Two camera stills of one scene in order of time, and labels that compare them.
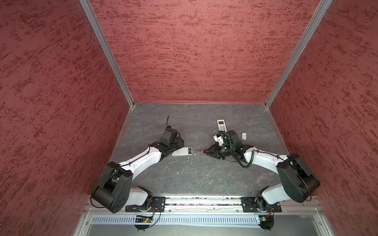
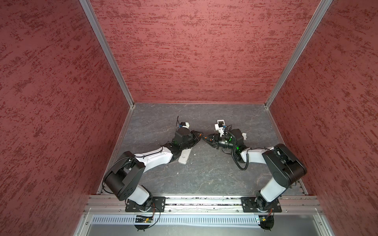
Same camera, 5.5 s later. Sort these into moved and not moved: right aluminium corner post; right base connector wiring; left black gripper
Moved: left black gripper
Not moved: right base connector wiring; right aluminium corner post
